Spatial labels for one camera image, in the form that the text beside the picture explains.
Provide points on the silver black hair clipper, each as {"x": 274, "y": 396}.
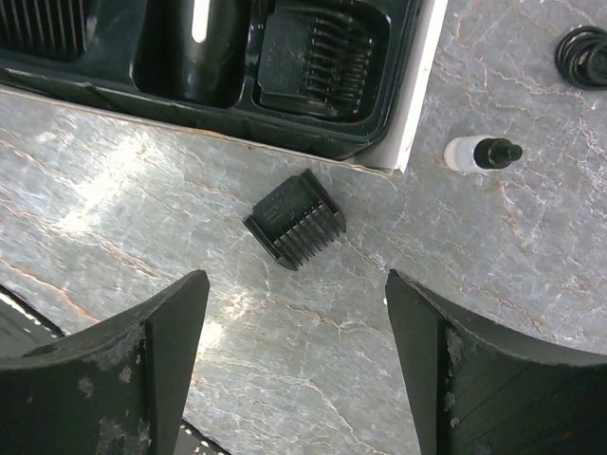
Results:
{"x": 203, "y": 44}

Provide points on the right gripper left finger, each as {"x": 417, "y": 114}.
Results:
{"x": 117, "y": 387}

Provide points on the white hair clipper kit box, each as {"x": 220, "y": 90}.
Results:
{"x": 125, "y": 70}

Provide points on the black comb guard attachment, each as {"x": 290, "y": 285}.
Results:
{"x": 296, "y": 220}

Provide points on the black comb guard in tray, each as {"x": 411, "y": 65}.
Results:
{"x": 54, "y": 30}

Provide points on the small white oil bottle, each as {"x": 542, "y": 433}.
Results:
{"x": 481, "y": 154}

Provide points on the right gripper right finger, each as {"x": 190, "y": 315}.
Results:
{"x": 478, "y": 387}

